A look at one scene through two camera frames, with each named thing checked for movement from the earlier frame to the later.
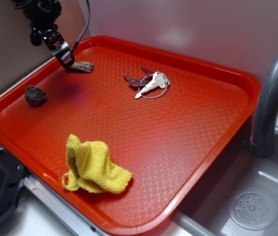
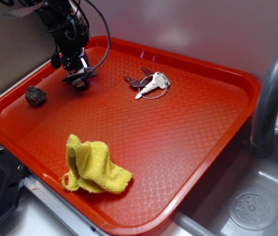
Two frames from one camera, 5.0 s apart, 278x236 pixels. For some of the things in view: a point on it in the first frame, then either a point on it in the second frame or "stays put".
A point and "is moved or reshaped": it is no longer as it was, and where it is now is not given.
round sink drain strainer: [253, 209] stays put
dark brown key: [141, 81] stays put
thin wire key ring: [153, 98] stays put
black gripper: [54, 40] to [71, 58]
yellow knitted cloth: [91, 168] stays put
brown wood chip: [81, 66] is moved or reshaped
